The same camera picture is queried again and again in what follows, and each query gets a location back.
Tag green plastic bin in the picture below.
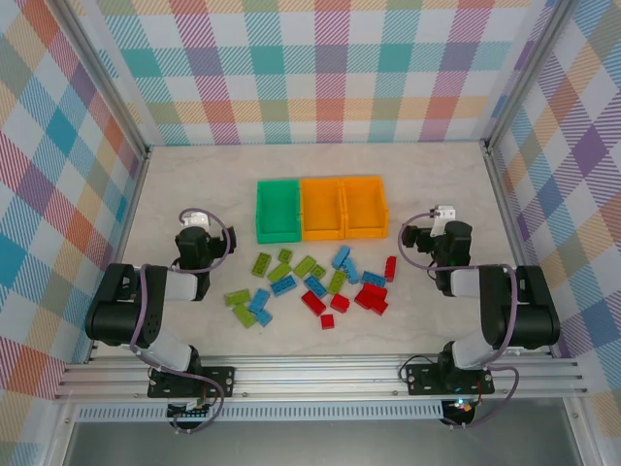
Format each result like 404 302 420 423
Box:
255 178 303 246

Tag orange plastic bin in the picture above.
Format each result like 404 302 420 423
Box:
299 177 346 243
342 175 391 240

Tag black controller board with light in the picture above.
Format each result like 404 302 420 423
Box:
443 396 477 424

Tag grey metal panel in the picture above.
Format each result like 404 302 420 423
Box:
62 420 583 466

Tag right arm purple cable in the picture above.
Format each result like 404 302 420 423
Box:
397 209 521 431

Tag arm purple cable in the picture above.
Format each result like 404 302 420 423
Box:
128 207 240 435
397 209 521 431

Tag aluminium side rail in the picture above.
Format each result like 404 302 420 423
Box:
82 145 152 365
483 144 555 360

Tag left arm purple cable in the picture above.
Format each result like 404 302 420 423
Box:
128 207 240 435

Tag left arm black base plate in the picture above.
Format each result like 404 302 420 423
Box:
147 364 237 400

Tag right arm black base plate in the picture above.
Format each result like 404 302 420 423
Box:
406 362 495 397

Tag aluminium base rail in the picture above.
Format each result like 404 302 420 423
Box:
52 352 589 403

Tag slotted grey cable duct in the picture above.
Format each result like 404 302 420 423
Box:
76 405 446 422

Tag aluminium corner post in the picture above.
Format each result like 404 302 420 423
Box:
483 0 577 156
56 0 151 161

